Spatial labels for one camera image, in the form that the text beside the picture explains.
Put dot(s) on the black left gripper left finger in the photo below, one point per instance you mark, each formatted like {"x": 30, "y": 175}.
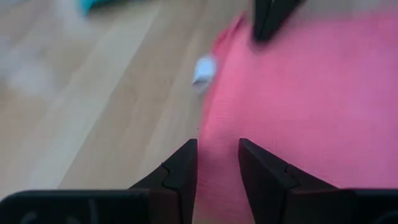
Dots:
{"x": 185, "y": 174}

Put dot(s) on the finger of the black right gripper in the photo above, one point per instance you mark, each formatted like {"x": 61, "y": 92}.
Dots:
{"x": 262, "y": 15}
{"x": 283, "y": 7}

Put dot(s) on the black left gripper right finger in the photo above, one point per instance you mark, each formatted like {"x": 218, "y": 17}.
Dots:
{"x": 265, "y": 180}

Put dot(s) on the pink microfiber towel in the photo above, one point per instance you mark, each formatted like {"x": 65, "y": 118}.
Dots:
{"x": 311, "y": 109}

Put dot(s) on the blue microfiber towel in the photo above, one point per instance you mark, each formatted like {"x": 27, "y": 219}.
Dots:
{"x": 90, "y": 3}

